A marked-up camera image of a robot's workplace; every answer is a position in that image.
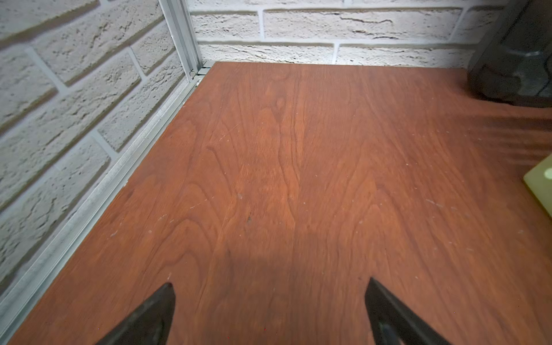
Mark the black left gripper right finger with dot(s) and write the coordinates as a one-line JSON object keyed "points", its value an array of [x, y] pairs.
{"points": [[392, 322]]}

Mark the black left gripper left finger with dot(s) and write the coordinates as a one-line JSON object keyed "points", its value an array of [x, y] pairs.
{"points": [[149, 323]]}

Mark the black plastic tool case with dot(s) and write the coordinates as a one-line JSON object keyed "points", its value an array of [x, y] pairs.
{"points": [[512, 63]]}

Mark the aluminium corner frame post left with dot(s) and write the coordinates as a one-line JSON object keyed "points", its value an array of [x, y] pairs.
{"points": [[180, 25]]}

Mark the light green perforated bin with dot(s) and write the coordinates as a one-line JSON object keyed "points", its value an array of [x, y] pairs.
{"points": [[538, 181]]}

